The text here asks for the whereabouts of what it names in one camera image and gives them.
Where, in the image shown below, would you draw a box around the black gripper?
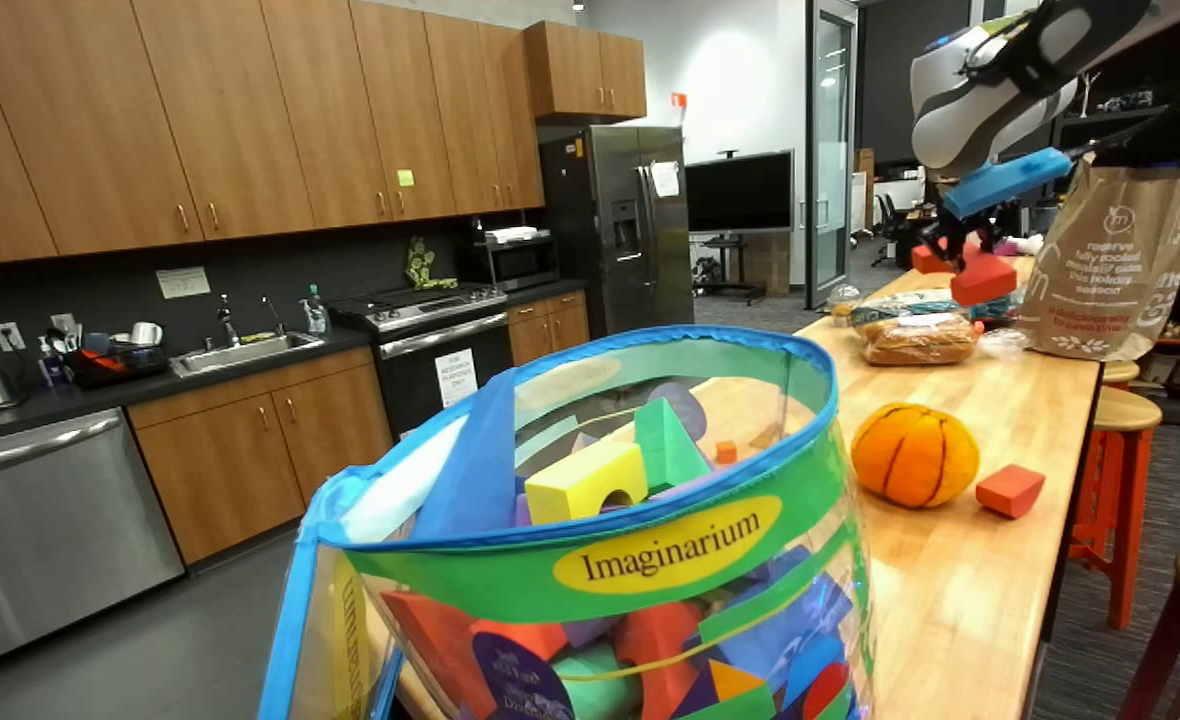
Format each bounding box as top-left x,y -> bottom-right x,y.
940,195 -> 1020,264

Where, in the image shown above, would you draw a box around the clear plastic bag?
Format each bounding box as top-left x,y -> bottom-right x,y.
982,325 -> 1031,360

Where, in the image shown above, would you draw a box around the brown printed paper bag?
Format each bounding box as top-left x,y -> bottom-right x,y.
1014,164 -> 1180,364

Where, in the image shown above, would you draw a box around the orange toy pumpkin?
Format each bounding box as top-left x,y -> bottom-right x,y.
850,401 -> 985,510

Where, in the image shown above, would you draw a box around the clear toy bag blue rim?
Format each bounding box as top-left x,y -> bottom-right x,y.
257,320 -> 879,720

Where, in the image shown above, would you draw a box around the blue cloth item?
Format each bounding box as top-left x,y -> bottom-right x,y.
837,291 -> 1026,331

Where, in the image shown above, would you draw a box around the bread loaf in plastic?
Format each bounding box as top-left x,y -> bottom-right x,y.
857,310 -> 987,373

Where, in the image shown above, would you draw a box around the glass door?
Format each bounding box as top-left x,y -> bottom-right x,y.
805,0 -> 867,310

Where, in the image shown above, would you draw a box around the black tv monitor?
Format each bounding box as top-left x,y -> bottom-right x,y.
685,146 -> 796,235

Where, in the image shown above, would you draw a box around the red rectangular foam block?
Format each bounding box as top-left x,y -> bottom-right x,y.
971,460 -> 1050,524

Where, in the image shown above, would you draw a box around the white paper on refrigerator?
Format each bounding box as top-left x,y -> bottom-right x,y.
650,161 -> 689,203

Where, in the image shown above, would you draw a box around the purple foam block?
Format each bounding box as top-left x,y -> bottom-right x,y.
645,374 -> 711,444

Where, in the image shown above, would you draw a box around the dark steel refrigerator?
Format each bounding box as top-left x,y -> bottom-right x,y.
536,118 -> 702,340

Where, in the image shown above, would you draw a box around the green triangle foam block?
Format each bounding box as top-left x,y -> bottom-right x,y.
634,391 -> 717,494

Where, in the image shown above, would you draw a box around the wooden cabinet above refrigerator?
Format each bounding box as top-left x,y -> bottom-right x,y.
521,20 -> 653,127

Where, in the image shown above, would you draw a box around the narrow wooden base cabinet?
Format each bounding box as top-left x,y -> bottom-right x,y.
505,287 -> 596,368

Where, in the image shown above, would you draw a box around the blue foam block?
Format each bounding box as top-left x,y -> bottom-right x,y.
717,571 -> 862,697

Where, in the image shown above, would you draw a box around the yellow arch foam block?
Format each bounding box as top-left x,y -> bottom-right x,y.
521,436 -> 653,526

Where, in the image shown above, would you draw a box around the white paper on oven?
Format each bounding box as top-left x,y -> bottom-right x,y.
432,343 -> 485,413

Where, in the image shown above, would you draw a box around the small green plant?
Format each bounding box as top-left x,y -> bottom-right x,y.
402,235 -> 461,297

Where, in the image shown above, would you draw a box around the black stove with oven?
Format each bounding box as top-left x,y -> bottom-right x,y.
359,280 -> 516,441

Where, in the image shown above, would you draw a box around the green foam cylinder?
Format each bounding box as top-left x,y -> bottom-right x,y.
552,643 -> 645,720

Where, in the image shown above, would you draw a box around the dark blue foam semicircle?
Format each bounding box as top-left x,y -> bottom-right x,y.
468,626 -> 582,720

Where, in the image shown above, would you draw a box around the soap bottle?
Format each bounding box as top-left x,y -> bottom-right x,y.
295,280 -> 332,340

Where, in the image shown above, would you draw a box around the steel kitchen sink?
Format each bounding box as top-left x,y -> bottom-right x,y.
168,327 -> 327,382

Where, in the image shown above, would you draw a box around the chrome faucet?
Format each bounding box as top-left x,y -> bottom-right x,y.
213,291 -> 245,350

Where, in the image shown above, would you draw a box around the wooden sink base cabinets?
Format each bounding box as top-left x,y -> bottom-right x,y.
123,343 -> 398,566

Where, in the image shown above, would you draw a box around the stainless steel dishwasher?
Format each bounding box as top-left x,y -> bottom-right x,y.
0,405 -> 187,675

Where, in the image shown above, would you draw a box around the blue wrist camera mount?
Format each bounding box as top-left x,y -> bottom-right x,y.
940,143 -> 1079,225

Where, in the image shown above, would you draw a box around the wooden wall cabinets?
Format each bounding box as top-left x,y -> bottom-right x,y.
0,0 -> 550,273

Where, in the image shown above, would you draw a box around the white wall plate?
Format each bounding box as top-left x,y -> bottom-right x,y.
152,264 -> 216,304

